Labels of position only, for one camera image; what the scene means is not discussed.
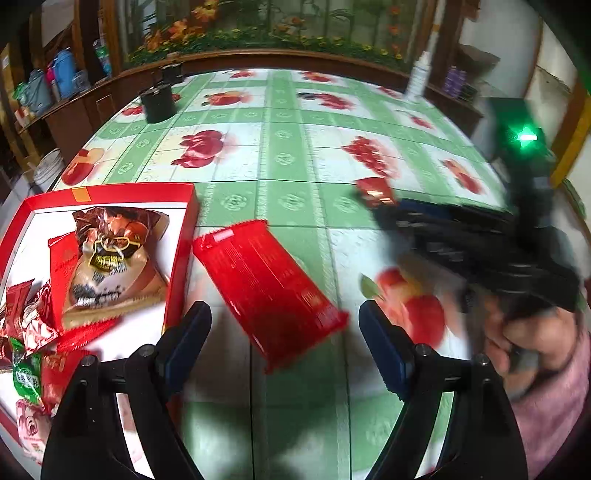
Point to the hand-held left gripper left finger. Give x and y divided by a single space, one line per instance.
184 344

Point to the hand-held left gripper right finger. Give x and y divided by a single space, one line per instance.
385 355

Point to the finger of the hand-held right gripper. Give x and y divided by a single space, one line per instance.
425 240
443 208

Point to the small red gold packet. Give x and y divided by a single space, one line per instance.
376 189

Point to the long red snack packet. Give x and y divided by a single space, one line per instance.
268 286

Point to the brown snack packet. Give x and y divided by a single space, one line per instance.
111 258

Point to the bright red snack packet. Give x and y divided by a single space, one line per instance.
60 374

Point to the green snack packet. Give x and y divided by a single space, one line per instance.
27 374

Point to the pink white snack packet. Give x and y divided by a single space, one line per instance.
32 424

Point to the person's right forearm pink sleeve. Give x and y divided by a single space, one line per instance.
554 415

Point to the person's right hand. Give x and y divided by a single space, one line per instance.
540 332

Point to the purple bottle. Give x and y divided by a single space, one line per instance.
450 82
461 83

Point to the white spray bottle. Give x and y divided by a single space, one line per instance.
418 78

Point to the green fruit-print tablecloth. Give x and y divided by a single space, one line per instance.
295 138

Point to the white plastic bucket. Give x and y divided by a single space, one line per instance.
48 168

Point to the black round container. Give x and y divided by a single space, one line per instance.
158 105

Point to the artificial flower display partition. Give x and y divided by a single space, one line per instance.
277 23

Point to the small black box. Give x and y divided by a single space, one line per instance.
171 74

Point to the glass mug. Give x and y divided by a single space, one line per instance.
81 80

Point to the grey bag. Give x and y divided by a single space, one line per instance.
39 92

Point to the blue thermos jug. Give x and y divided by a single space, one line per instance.
64 74

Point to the green plastic bottle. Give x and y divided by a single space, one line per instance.
104 57

